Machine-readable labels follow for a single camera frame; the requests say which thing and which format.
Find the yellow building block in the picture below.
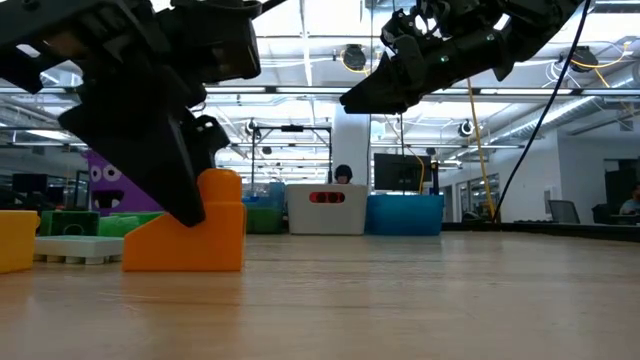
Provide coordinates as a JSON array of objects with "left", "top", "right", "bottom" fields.
[{"left": 0, "top": 209, "right": 40, "bottom": 275}]

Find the orange stepped building block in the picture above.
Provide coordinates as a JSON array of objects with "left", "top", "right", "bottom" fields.
[{"left": 122, "top": 168, "right": 247, "bottom": 274}]

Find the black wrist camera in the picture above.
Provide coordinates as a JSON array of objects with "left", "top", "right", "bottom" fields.
[
  {"left": 380, "top": 0, "right": 481, "bottom": 49},
  {"left": 159, "top": 0, "right": 264, "bottom": 84}
]

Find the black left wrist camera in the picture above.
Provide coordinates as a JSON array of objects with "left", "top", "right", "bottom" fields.
[{"left": 159, "top": 0, "right": 264, "bottom": 84}]

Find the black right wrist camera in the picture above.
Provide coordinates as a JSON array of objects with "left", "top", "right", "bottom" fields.
[{"left": 380, "top": 0, "right": 481, "bottom": 49}]

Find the white plastic bin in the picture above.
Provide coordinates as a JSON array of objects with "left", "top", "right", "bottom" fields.
[{"left": 285, "top": 183, "right": 369, "bottom": 236}]

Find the black metal stand frame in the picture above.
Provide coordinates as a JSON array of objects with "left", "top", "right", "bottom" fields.
[{"left": 251, "top": 125, "right": 334, "bottom": 185}]

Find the white square pillar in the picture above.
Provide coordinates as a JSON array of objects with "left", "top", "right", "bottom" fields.
[{"left": 332, "top": 104, "right": 372, "bottom": 186}]

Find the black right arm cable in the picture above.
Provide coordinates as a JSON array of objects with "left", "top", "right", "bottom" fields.
[{"left": 492, "top": 0, "right": 594, "bottom": 222}]

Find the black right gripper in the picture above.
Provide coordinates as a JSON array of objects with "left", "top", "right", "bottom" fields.
[{"left": 339, "top": 27, "right": 524, "bottom": 116}]

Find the grey office chair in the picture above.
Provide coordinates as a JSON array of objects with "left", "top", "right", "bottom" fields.
[{"left": 547, "top": 199, "right": 581, "bottom": 225}]

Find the black monitor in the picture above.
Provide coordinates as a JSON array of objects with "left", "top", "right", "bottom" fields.
[{"left": 373, "top": 153, "right": 434, "bottom": 192}]

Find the black table frame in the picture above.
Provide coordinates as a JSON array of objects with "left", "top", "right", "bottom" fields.
[{"left": 442, "top": 221, "right": 640, "bottom": 244}]

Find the mint building block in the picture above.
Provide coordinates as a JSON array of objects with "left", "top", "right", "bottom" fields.
[{"left": 33, "top": 234, "right": 125, "bottom": 266}]

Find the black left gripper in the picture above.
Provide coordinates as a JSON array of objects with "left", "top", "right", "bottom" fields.
[{"left": 0, "top": 0, "right": 232, "bottom": 229}]

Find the dark green building block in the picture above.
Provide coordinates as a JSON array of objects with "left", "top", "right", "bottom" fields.
[{"left": 39, "top": 209, "right": 100, "bottom": 237}]

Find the purple monster-face bucket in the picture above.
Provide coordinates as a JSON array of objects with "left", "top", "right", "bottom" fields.
[{"left": 82, "top": 148, "right": 164, "bottom": 217}]

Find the blue plastic bin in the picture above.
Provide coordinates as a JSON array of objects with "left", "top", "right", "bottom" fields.
[{"left": 366, "top": 194, "right": 445, "bottom": 238}]

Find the black cabinet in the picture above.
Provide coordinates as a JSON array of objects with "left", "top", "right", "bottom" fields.
[{"left": 603, "top": 159, "right": 640, "bottom": 227}]

